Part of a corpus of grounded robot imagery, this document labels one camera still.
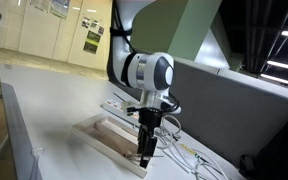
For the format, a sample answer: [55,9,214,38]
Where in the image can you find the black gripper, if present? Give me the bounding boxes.
[137,106,164,169]

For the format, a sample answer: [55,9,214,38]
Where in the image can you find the silver pen-shaped tool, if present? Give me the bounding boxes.
[122,151,165,160]

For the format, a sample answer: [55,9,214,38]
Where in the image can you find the shallow wooden compartment box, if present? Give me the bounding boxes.
[70,112,149,179]

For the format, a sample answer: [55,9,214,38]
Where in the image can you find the white power strip, orange switches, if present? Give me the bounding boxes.
[100,98,142,122]

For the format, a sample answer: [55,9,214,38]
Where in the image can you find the small clear plastic cap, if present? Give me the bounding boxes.
[31,146,46,158]

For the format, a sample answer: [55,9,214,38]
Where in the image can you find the black and green poster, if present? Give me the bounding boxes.
[82,30,102,55]

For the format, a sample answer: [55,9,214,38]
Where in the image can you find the black chair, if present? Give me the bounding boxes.
[238,112,288,180]

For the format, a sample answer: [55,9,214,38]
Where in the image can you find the white table leg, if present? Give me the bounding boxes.
[0,133,11,164]

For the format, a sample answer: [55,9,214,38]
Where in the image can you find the white looped cable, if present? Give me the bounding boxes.
[155,114,185,151]

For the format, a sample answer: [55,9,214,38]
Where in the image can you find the thin black table cord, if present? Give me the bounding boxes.
[112,92,128,103]

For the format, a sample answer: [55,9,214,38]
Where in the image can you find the long white cable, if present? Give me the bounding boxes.
[163,133,234,180]

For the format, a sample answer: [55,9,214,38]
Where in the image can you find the grey partition wall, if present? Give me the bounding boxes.
[106,43,288,168]

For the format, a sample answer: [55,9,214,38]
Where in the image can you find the blue green wall poster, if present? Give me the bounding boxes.
[48,0,71,20]

